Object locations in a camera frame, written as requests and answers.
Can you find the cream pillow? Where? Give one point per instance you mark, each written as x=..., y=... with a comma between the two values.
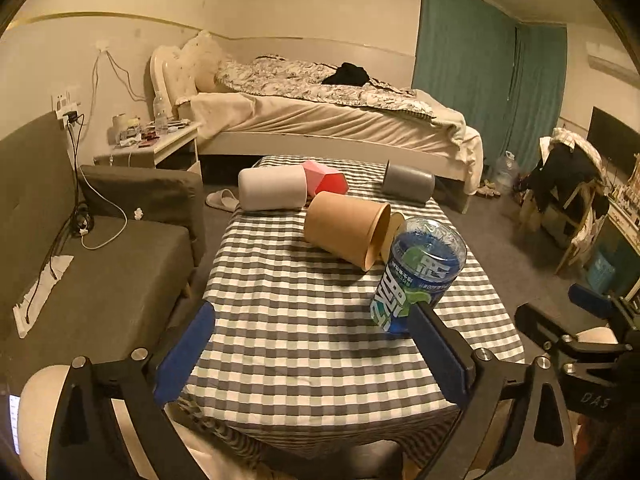
x=205, y=60

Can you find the patterned blanket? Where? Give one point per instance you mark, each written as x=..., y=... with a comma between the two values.
x=310, y=82

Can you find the grey cylinder cup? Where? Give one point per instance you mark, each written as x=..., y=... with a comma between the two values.
x=407, y=182

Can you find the green curtain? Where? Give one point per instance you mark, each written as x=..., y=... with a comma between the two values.
x=480, y=65

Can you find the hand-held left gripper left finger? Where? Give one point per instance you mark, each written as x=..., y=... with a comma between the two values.
x=185, y=355

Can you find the black cloth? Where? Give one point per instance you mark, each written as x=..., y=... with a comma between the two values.
x=347, y=74

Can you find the black television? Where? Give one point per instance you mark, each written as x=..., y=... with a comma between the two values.
x=612, y=137

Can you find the brown paper cup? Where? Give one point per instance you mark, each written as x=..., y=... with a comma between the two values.
x=345, y=230

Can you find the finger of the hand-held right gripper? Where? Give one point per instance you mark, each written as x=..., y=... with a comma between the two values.
x=550, y=325
x=590, y=297

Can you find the pink faceted cup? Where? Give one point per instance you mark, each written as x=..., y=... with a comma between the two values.
x=327, y=177

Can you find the white round stool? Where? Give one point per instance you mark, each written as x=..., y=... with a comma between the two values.
x=40, y=410

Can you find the white bed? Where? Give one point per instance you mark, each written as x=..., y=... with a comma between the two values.
x=325, y=120

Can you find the white air conditioner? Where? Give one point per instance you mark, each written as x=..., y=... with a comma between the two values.
x=610, y=60

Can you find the blue labelled plastic bottle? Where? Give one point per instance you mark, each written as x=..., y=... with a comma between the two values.
x=420, y=280

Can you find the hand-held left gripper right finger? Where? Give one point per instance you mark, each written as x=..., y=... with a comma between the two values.
x=440, y=355

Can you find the wooden chair with clothes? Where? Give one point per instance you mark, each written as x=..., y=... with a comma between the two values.
x=565, y=185

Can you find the grey checkered tablecloth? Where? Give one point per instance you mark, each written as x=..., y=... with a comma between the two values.
x=300, y=310

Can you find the wall power socket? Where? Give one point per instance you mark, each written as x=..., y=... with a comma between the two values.
x=66, y=102

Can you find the beige slipper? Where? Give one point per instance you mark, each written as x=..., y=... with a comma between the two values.
x=222, y=199

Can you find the white nightstand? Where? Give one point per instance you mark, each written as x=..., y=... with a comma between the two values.
x=160, y=147

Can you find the white cylinder cup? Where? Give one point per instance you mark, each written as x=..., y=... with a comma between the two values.
x=272, y=189

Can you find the clear water bottle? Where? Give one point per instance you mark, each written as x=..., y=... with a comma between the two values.
x=159, y=107

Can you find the grey sofa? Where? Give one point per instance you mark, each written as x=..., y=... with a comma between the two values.
x=75, y=260

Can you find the large water jug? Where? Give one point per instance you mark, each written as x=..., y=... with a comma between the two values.
x=504, y=172

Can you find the blue bin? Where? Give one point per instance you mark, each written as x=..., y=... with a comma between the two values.
x=600, y=270

